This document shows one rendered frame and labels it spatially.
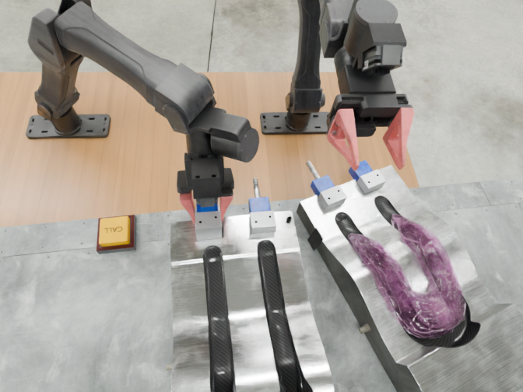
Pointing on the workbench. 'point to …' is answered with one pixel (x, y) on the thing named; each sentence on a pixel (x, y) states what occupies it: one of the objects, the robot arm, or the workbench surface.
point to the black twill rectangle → (315, 239)
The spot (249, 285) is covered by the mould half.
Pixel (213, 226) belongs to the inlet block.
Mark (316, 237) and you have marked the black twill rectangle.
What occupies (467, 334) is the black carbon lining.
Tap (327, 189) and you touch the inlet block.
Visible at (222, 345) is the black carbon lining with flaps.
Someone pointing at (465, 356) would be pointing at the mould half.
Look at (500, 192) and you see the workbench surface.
